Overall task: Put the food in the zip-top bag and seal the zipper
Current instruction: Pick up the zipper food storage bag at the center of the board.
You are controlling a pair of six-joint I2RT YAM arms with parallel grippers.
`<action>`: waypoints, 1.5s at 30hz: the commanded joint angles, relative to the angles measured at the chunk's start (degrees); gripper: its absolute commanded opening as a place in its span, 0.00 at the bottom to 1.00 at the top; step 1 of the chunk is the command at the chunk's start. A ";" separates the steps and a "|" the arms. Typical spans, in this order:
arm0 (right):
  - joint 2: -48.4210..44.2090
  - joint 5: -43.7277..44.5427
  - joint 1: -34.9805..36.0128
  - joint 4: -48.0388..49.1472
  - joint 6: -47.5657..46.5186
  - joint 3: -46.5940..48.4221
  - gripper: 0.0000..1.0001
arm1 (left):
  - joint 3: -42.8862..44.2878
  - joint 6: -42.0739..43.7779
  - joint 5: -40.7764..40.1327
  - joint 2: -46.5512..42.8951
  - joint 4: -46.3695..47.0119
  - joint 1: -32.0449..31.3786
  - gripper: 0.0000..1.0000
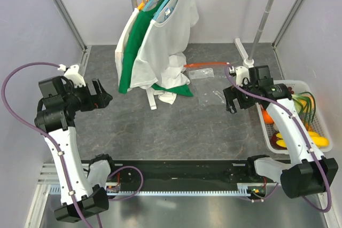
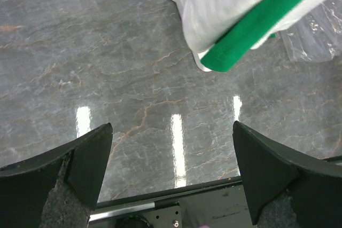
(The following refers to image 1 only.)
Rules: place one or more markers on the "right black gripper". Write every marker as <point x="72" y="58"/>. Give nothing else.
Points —
<point x="229" y="93"/>

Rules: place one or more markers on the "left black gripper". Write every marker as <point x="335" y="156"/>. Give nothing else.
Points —
<point x="100" y="100"/>

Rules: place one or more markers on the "clear zip top bag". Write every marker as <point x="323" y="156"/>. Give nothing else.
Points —
<point x="208" y="79"/>

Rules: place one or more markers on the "green onion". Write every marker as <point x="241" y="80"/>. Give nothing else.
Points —
<point x="305" y="105"/>

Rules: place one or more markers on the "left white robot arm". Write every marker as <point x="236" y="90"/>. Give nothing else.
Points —
<point x="83" y="193"/>

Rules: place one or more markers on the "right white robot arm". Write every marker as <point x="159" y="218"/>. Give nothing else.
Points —
<point x="309" y="171"/>

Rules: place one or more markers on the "orange fruit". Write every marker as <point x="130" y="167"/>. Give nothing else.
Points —
<point x="266" y="117"/>

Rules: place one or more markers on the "back white t-shirt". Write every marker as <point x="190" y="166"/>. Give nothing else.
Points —
<point x="122" y="43"/>

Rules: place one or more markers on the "white t-shirt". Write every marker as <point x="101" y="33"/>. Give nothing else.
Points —
<point x="160" y="62"/>
<point x="122" y="43"/>

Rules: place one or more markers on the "purple grapes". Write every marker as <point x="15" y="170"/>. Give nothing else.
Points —
<point x="290" y="90"/>

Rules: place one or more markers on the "front white t-shirt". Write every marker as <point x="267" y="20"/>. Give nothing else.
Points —
<point x="160" y="62"/>

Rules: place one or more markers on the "green t-shirt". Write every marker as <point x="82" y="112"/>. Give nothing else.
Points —
<point x="135" y="39"/>

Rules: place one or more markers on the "white plastic basket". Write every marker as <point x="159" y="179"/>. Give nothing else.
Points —
<point x="318" y="125"/>

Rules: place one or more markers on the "yellow banana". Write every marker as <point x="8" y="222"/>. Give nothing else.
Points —
<point x="317" y="139"/>

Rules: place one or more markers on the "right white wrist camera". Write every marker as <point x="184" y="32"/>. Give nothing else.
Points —
<point x="241" y="74"/>

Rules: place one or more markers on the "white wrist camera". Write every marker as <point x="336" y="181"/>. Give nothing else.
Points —
<point x="72" y="73"/>
<point x="241" y="74"/>

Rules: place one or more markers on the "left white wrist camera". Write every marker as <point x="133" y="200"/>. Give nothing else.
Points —
<point x="72" y="73"/>

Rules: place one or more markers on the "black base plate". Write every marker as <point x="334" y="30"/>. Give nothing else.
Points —
<point x="193" y="175"/>

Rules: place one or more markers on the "grey cable duct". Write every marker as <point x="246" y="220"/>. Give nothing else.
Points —
<point x="241" y="191"/>

